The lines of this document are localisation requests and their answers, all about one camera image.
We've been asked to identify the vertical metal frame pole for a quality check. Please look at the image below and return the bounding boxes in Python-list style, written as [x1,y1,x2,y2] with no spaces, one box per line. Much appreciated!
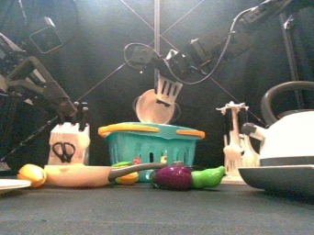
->
[153,0,162,91]

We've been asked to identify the black toy scissors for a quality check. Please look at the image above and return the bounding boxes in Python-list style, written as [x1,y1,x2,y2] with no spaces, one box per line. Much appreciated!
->
[53,141,78,163]

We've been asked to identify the grey kettle base tray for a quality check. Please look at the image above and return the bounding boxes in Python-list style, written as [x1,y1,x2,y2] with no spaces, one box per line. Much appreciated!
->
[238,164,314,197]

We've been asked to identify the cream toy pot grey handles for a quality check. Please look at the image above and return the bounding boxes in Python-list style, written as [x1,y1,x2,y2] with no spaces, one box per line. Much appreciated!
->
[132,88,184,126]

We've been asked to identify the black-handled toy knife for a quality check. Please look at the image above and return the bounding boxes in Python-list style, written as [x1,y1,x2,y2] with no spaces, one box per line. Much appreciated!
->
[81,102,90,131]
[73,102,82,125]

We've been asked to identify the purple toy eggplant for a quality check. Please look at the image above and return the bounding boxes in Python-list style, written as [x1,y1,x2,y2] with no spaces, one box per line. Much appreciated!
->
[149,164,194,191]

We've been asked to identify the white toy kettle grey handle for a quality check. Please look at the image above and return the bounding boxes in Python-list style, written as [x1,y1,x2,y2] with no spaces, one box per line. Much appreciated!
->
[241,81,314,168]

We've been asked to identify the grey metal frame post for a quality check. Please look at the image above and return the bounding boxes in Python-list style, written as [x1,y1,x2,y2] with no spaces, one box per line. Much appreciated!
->
[279,12,307,109]

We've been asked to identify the yellow toy lemon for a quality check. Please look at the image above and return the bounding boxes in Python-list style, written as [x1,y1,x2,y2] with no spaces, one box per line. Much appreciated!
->
[17,163,50,188]

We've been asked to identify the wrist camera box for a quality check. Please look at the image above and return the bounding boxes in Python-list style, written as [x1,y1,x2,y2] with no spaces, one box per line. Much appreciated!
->
[130,45,160,70]
[29,17,66,55]

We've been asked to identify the cream toy frying pan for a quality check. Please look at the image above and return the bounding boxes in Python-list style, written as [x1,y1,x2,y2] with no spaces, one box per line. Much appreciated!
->
[43,162,170,188]

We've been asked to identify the green toy pepper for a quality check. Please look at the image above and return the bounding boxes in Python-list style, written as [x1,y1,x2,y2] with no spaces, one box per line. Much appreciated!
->
[190,165,228,190]

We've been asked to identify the teal basket orange handles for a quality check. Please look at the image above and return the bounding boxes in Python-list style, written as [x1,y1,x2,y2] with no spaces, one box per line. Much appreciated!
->
[98,121,206,184]

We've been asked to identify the white toy fork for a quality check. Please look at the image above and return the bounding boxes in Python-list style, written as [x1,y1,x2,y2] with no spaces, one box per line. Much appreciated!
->
[222,134,245,173]

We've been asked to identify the orange toy fruit slice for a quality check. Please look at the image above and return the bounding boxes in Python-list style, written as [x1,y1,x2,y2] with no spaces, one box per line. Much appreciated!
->
[113,173,142,186]

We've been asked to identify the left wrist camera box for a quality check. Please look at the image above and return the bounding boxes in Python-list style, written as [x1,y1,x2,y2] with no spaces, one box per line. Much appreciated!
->
[29,17,66,55]

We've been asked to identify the white plate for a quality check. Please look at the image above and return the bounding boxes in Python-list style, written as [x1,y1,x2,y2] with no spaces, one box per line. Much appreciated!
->
[0,178,34,196]

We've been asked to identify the white utensil rack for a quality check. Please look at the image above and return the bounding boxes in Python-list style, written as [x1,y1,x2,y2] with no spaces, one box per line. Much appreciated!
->
[216,101,252,185]

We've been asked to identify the white toy knife block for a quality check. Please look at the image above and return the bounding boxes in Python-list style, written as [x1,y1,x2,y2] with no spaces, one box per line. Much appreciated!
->
[49,122,93,166]

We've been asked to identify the white toy spatula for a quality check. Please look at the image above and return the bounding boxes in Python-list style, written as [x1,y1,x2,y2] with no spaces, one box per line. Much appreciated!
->
[242,134,263,168]

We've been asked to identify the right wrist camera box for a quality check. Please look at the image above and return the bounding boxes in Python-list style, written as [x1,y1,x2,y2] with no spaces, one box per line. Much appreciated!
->
[130,45,160,70]

